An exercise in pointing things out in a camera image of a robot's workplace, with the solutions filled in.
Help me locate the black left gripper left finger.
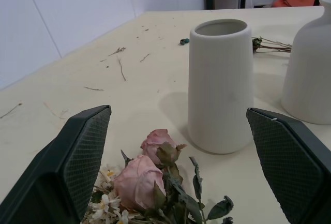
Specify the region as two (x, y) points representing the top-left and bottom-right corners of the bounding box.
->
(0, 104), (112, 224)

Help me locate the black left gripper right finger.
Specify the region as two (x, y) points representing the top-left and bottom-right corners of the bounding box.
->
(246, 107), (331, 224)

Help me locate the white bottle-shaped ceramic vase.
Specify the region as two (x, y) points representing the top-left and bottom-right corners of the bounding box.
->
(281, 0), (331, 125)

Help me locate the white cylindrical ceramic vase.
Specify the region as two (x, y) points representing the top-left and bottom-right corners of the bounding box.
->
(187, 19), (255, 155)

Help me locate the dried pink rose bouquet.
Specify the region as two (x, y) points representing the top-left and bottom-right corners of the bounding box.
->
(84, 128), (234, 224)

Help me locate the dried brown twig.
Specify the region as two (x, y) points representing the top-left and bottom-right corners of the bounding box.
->
(118, 57), (127, 82)

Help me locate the dried flower stems bundle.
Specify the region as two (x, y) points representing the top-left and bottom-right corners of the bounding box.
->
(251, 36), (293, 53)

